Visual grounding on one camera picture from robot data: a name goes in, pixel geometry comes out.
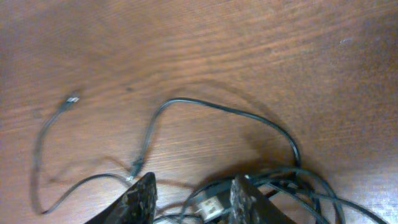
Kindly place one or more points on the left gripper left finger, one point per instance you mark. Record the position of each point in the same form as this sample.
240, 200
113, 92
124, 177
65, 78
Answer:
135, 206

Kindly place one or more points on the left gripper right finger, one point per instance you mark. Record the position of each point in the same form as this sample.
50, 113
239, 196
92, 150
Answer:
249, 206

